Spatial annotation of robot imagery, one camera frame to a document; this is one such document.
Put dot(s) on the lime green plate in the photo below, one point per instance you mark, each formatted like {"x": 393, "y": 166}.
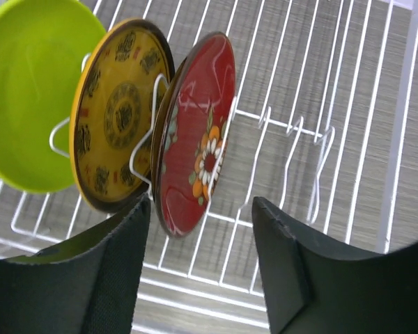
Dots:
{"x": 42, "y": 48}

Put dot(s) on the yellow patterned plate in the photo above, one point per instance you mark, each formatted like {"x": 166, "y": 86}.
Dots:
{"x": 112, "y": 112}

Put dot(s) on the red floral plate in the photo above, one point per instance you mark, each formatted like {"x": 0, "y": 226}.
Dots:
{"x": 189, "y": 137}

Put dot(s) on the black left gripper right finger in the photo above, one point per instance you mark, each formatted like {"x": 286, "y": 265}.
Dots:
{"x": 313, "y": 283}

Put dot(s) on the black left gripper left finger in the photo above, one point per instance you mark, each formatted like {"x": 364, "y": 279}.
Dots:
{"x": 85, "y": 284}

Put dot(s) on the white wire dish rack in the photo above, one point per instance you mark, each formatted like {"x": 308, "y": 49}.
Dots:
{"x": 325, "y": 125}

